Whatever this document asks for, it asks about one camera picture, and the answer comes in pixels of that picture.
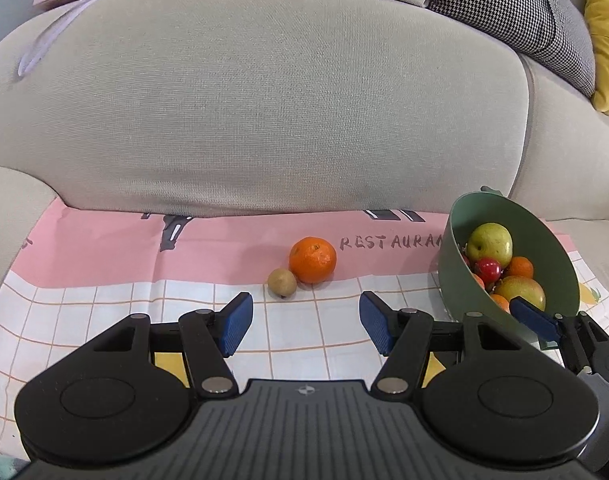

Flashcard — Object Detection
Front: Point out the large orange tangerine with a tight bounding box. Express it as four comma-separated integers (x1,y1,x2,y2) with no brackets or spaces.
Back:
472,274,485,289

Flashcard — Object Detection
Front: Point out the yellow green apple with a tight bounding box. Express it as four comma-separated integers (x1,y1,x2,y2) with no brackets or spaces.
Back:
466,222,513,270

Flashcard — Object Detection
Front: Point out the green plastic bowl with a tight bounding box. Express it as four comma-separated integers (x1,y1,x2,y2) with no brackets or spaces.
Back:
438,188,580,344

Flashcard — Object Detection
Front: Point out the lilac ribbon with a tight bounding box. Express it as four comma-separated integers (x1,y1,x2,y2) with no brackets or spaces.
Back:
17,0,96,79

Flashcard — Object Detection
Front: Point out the beige sofa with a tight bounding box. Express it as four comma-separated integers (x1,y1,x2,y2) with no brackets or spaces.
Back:
0,0,609,289

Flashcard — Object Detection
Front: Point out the houndstooth cushion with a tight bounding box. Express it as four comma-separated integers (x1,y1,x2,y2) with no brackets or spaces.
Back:
428,0,596,98

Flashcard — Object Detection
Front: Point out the pink checkered tablecloth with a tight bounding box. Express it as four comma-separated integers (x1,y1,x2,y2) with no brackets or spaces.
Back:
0,200,609,457

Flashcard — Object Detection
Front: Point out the brown longan fruit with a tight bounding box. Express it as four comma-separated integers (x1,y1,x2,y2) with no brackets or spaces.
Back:
266,268,298,298

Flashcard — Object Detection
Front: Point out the yellow red apple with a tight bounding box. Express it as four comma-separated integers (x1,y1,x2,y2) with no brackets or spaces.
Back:
494,275,546,311

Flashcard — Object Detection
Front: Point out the small tangerine in bowl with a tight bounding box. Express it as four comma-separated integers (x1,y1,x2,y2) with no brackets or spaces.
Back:
505,256,534,278

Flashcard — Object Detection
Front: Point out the right orange tangerine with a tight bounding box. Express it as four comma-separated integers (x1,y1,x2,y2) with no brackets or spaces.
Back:
288,236,337,285

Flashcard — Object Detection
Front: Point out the small red tomato with stem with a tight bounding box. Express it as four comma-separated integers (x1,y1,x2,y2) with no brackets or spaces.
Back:
473,257,503,289

